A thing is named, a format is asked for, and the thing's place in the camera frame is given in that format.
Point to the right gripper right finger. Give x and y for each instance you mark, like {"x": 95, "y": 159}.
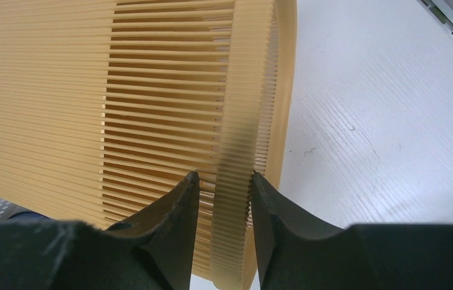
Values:
{"x": 297, "y": 250}

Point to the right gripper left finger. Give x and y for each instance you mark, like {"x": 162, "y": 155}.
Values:
{"x": 151, "y": 249}

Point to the yellow slatted waste bin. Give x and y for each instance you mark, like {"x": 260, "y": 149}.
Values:
{"x": 106, "y": 105}

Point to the blue plastic bucket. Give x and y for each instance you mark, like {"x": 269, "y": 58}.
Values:
{"x": 28, "y": 215}

